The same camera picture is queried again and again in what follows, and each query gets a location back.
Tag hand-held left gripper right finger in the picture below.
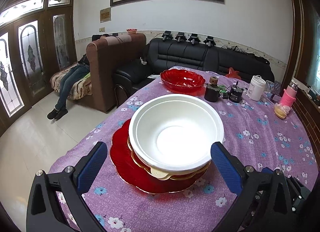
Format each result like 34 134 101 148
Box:
210 141 292 232

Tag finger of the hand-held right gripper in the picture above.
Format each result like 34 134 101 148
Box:
284 175 313 214

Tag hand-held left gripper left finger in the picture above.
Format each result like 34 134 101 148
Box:
26 141 108 232

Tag large red gold-print plate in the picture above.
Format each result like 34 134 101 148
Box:
109 118 212 194

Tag red gold-rimmed scalloped plate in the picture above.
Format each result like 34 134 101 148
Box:
127 136 210 181

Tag wide white foam bowl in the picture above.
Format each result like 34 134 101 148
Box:
128 94 225 172

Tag beige plastic bowl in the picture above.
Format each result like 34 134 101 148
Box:
150 166 173 180

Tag purple floral tablecloth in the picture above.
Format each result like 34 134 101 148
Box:
47 66 320 232

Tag black electric motor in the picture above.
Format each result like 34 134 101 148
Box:
228 81 244 104

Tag dark jar with cork stopper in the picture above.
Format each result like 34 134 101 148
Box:
204 77 222 102

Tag patterned daybed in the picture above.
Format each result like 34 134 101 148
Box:
49 62 93 100

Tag metal chair back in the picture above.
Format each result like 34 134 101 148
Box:
114 84 132 109

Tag bagged bread bun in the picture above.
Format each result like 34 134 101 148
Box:
274 103 292 120

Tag white plastic jar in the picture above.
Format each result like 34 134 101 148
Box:
246 75 266 101

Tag clear plastic bag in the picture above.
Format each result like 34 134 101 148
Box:
264 80 283 102

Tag pink sleeved bottle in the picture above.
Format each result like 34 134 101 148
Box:
279 80 299 109

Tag brown armchair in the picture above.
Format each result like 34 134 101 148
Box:
86 33 147 114

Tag red plastic bag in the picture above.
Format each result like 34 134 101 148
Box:
225 67 241 80

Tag red scalloped glass bowl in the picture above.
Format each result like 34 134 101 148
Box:
160 69 206 94

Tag black leather sofa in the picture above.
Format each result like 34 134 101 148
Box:
114 37 275 109

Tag wooden glass panel doors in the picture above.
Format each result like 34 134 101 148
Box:
0 0 77 137

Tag wooden framed window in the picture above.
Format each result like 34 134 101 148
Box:
282 0 320 122

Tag power strip with cables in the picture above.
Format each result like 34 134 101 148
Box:
221 44 250 54

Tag wall plaque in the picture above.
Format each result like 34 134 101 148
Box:
100 8 112 23

